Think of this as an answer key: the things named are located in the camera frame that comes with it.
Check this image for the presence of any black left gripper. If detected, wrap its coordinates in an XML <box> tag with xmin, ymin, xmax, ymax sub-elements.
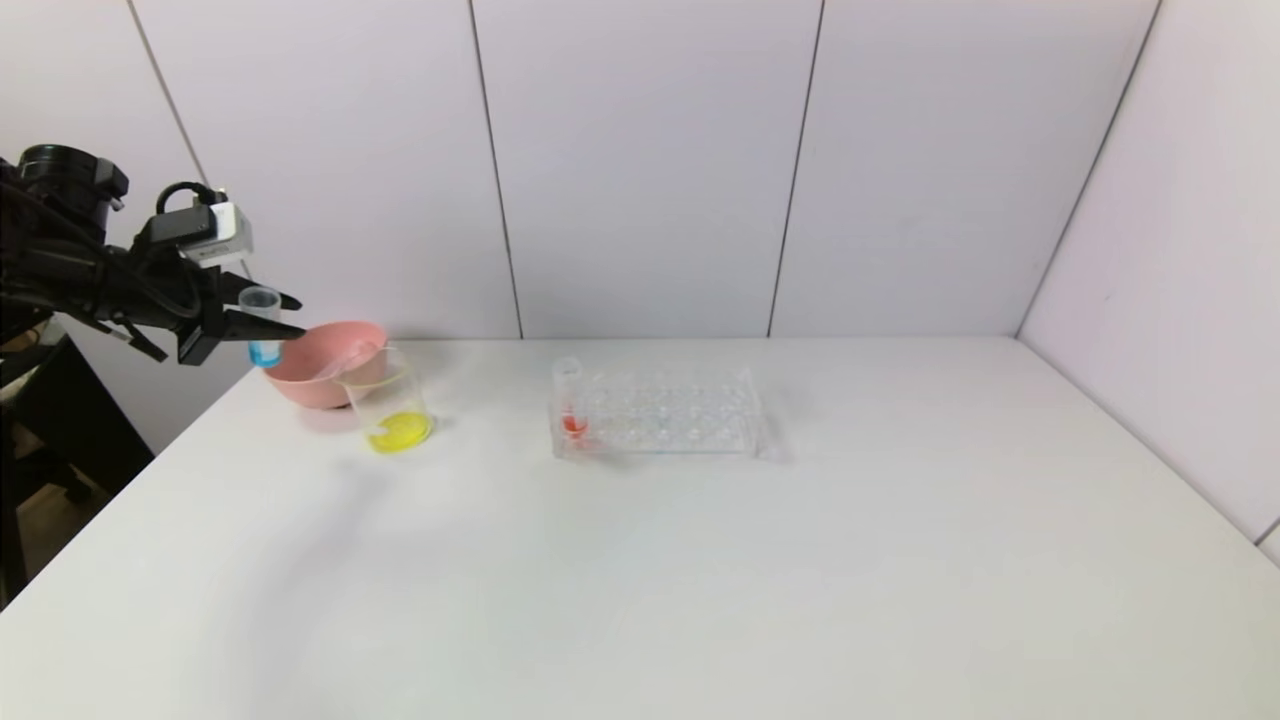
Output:
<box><xmin>106</xmin><ymin>242</ymin><xmax>307</xmax><ymax>366</ymax></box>

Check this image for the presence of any test tube with blue pigment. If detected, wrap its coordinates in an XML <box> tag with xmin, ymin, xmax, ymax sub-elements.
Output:
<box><xmin>239</xmin><ymin>286</ymin><xmax>284</xmax><ymax>369</ymax></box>

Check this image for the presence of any test tube with yellow pigment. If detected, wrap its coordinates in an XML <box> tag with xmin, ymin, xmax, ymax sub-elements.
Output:
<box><xmin>314</xmin><ymin>340</ymin><xmax>381</xmax><ymax>381</ymax></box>

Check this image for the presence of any clear glass beaker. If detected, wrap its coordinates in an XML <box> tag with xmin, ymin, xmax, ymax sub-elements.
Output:
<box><xmin>340</xmin><ymin>347</ymin><xmax>434</xmax><ymax>454</ymax></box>

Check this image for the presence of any test tube with red pigment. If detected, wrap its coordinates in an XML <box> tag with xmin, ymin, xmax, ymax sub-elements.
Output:
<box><xmin>552</xmin><ymin>357</ymin><xmax>589</xmax><ymax>441</ymax></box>

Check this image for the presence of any clear acrylic test tube rack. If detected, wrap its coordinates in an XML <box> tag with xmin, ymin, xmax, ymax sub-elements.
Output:
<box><xmin>548</xmin><ymin>358</ymin><xmax>769</xmax><ymax>459</ymax></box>

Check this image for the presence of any pink bowl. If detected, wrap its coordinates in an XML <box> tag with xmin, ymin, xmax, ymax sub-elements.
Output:
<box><xmin>262</xmin><ymin>320</ymin><xmax>391</xmax><ymax>409</ymax></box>

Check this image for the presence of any dark furniture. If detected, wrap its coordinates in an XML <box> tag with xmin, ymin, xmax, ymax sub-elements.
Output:
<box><xmin>0</xmin><ymin>335</ymin><xmax>157</xmax><ymax>607</ymax></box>

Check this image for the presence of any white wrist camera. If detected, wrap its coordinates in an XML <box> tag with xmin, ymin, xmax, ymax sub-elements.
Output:
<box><xmin>196</xmin><ymin>202</ymin><xmax>255</xmax><ymax>269</ymax></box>

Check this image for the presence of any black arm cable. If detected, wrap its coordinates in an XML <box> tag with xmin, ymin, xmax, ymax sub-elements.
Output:
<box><xmin>0</xmin><ymin>180</ymin><xmax>206</xmax><ymax>321</ymax></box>

